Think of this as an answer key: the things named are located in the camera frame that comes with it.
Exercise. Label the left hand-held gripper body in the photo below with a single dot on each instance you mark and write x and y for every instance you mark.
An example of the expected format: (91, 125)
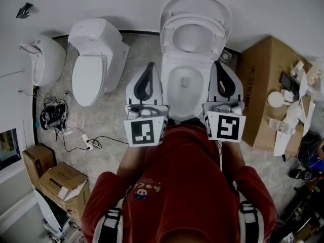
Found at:
(141, 133)

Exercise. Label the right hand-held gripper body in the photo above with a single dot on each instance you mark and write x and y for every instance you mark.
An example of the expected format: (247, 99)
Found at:
(227, 128)

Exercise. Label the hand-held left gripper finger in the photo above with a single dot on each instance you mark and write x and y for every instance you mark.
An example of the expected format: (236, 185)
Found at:
(159, 92)
(129, 95)

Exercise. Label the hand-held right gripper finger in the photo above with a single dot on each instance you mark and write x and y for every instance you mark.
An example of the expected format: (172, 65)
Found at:
(212, 92)
(239, 92)

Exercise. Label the person's left forearm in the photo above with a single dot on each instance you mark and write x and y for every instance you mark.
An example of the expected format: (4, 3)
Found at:
(131, 161)

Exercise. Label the person's right forearm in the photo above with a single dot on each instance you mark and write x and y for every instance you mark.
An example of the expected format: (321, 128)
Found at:
(233, 156)

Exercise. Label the white toilet bowl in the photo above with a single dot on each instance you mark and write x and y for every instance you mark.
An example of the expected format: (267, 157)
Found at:
(187, 114)

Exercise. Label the white toilet with tank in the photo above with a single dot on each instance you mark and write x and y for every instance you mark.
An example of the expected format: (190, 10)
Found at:
(86, 80)

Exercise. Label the white toilet lid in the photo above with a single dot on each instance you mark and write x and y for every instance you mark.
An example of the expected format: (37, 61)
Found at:
(195, 1)

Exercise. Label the large brown cardboard box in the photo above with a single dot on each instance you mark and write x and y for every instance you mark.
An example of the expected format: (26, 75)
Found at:
(255, 97)

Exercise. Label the round white pad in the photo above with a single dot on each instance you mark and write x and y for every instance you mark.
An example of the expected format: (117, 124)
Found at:
(275, 99)

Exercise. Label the round white floor valve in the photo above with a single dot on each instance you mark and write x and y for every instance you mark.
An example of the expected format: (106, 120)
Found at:
(225, 56)

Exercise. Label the black smartphone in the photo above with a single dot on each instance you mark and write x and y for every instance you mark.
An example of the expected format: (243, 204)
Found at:
(286, 81)

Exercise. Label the small white box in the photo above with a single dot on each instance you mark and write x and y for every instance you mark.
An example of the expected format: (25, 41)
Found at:
(288, 95)

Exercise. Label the clear plastic bottle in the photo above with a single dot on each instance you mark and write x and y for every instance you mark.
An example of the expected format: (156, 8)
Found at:
(281, 125)

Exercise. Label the white power strip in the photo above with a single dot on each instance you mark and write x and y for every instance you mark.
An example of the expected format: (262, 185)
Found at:
(86, 140)

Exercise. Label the folded white paper strip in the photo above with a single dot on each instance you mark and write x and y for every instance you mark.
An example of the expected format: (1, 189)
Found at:
(296, 113)

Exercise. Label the small cream tube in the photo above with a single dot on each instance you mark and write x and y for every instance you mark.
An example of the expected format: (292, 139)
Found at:
(297, 68)

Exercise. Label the person's red shirt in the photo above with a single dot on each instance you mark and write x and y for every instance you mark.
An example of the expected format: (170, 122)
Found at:
(182, 186)

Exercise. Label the beige packet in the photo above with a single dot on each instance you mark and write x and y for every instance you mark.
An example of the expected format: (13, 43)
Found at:
(315, 76)

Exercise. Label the white urinal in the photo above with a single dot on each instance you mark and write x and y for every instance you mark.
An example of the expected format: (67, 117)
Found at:
(50, 59)

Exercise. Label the open cardboard box white label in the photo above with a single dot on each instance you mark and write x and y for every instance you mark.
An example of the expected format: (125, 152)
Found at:
(63, 178)

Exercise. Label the cardboard box dark label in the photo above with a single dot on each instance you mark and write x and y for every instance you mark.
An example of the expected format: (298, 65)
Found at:
(35, 163)

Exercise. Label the white curved panel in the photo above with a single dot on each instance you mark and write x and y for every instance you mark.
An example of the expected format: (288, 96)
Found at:
(48, 211)

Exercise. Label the framed picture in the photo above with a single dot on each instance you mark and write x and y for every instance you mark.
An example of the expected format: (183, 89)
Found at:
(8, 148)

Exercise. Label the white panelled door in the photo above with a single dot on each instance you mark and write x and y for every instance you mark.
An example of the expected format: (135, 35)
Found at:
(15, 211)

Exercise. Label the black wall-mounted holder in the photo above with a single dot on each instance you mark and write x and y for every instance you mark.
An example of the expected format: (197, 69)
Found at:
(25, 10)

